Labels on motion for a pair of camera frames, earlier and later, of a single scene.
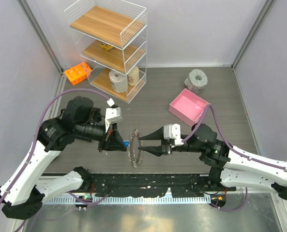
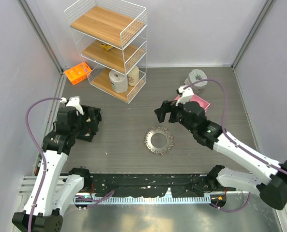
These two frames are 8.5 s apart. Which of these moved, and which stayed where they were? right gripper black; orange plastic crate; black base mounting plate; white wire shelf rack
Moved: right gripper black
Stayed: white wire shelf rack; orange plastic crate; black base mounting plate
